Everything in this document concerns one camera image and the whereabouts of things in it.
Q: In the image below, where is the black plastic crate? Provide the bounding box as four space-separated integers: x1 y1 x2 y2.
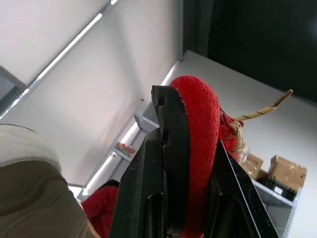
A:
257 175 298 202

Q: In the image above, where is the cardboard box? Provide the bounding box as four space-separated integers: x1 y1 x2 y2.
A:
268 155 308 189
240 152 264 179

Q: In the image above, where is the olive and grey shoe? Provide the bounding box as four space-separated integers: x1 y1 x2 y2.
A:
0 123 96 238

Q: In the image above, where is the red shoe with black sole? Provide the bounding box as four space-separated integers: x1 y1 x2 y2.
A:
151 74 294 238

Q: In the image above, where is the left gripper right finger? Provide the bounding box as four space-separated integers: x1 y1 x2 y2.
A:
204 138 281 238

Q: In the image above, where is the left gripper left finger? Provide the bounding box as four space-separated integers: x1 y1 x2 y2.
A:
108 127 165 238

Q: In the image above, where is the grey metal shelf rack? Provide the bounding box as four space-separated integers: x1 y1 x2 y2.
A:
252 178 302 238

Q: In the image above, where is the person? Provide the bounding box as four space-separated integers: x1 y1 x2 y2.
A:
80 179 120 238

